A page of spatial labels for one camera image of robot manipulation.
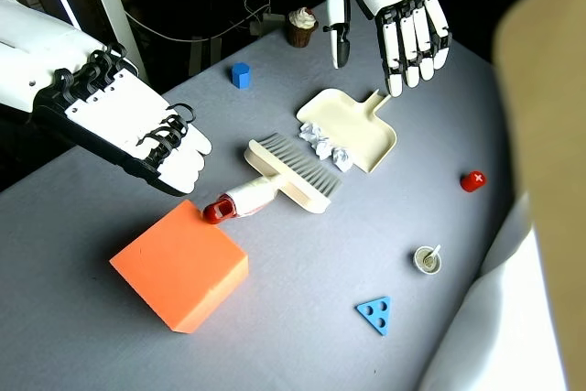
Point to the toy cupcake with white frosting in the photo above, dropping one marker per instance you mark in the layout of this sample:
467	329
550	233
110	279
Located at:
302	27

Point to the red cylinder with white cross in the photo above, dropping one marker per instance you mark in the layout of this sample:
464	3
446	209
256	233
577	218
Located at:
473	181

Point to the tan blurred panel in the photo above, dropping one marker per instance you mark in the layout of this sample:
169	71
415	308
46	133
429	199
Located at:
549	134

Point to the blue triangle block with holes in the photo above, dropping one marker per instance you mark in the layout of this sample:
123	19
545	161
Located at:
377	313

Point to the small white spoon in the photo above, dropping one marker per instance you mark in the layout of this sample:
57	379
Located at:
435	253

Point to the blue hexagonal block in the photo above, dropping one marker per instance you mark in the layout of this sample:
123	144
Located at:
241	76

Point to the crumpled white paper ball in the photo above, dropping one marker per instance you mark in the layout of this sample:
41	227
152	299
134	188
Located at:
311	132
341	160
325	147

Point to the large orange foam block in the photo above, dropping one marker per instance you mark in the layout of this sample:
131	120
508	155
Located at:
178	267

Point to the white upright frame post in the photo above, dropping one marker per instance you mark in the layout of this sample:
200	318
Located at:
114	6

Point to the small white cup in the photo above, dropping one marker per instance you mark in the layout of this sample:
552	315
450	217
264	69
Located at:
423	267

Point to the white sheet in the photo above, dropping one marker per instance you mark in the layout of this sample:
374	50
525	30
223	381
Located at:
499	327

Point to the cream plastic dustpan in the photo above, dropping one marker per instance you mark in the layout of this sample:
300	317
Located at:
348	125

